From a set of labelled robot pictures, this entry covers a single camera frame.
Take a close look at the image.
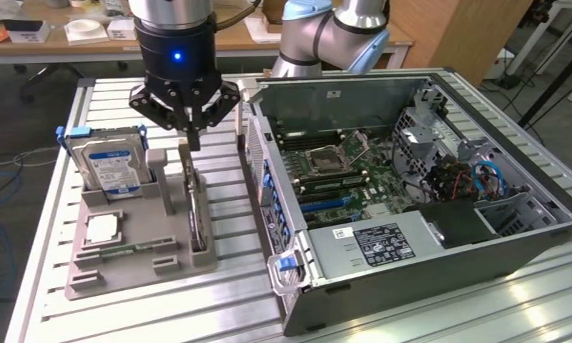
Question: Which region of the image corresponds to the blue case latch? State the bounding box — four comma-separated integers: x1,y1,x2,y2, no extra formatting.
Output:
274,255,300,275

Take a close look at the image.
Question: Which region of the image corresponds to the black NVIDIA graphics card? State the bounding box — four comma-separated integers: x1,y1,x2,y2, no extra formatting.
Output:
177,138,209,253

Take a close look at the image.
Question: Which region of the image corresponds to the CPU socket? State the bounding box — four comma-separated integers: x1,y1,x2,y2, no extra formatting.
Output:
304,146,348,175

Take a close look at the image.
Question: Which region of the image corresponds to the wooden cabinet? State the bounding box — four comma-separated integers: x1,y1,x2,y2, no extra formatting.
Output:
388,0,538,87

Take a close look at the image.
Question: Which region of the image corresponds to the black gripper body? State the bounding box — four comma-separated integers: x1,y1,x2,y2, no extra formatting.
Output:
131,17,223,109

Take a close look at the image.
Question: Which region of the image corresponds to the grey power supply unit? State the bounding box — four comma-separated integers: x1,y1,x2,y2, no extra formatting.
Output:
306,209,446,280

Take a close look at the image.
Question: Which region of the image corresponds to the green motherboard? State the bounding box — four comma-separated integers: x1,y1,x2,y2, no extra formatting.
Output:
269,117,413,229

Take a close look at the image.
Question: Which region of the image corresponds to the black power strip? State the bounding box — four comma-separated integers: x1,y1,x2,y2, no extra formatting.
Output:
497,74,524,91

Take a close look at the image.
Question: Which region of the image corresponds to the black stand leg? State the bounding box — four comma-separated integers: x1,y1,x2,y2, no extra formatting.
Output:
517,21,572,128

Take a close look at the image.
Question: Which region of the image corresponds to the brown cardboard box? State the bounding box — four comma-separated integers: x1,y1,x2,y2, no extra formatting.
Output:
259,0,288,26

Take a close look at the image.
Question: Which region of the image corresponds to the blue wire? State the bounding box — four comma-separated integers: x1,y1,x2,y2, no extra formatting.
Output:
470,160,506,201

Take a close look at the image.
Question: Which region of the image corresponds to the blue floor cable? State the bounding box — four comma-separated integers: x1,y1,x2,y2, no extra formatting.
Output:
0,156,27,304

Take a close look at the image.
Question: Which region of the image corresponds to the metal socket cover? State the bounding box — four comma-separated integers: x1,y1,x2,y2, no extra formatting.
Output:
338,127,372,154

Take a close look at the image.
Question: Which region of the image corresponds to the white box with round insert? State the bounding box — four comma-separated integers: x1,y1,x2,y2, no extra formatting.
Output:
63,19,111,46

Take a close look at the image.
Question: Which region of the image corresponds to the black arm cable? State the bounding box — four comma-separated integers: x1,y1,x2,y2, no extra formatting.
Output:
213,0,263,31

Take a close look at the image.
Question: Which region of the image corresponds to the black open PC case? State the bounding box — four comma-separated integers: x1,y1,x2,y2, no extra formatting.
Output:
234,72,572,339

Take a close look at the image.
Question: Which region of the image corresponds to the black RAM slot bank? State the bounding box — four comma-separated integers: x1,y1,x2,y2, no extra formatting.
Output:
276,121,346,150
293,170,370,203

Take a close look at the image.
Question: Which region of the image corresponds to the green RAM stick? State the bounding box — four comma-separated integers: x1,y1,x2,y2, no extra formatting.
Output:
97,241,162,257

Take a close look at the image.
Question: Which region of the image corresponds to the wooden desk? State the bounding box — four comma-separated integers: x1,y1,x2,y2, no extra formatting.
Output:
0,0,416,66

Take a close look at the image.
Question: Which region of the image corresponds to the white box with dark lid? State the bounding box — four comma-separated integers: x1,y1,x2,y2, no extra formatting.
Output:
3,19,51,44

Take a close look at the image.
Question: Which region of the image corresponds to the small white labelled box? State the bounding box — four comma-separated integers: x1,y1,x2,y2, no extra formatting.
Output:
105,18,142,41

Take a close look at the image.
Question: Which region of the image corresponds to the silver CPU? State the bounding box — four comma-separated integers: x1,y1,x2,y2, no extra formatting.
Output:
85,214,122,244

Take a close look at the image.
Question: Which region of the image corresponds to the grey parts rack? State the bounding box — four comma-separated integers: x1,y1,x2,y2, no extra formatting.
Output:
63,148,219,302

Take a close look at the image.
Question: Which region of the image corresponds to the blue expansion slot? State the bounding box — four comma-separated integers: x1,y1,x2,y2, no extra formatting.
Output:
300,197,349,214

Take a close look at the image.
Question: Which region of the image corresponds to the blue expansion card retainer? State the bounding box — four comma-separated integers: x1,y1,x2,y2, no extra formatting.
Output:
259,159,293,247

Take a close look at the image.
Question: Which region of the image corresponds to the flat white box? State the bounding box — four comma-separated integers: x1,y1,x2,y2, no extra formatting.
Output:
243,16,285,44

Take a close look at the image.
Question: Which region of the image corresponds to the perforated metal disk bay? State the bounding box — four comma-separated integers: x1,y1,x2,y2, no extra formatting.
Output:
389,105,461,179

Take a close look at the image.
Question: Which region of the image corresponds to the black chair base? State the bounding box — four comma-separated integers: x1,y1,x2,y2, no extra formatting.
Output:
11,63,85,104

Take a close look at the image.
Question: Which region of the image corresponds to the hard disk with blue bracket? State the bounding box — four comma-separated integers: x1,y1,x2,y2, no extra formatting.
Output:
54,123,155,202

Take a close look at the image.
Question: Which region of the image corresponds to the red wire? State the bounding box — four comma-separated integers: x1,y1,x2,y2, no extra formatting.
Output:
449,170,480,202

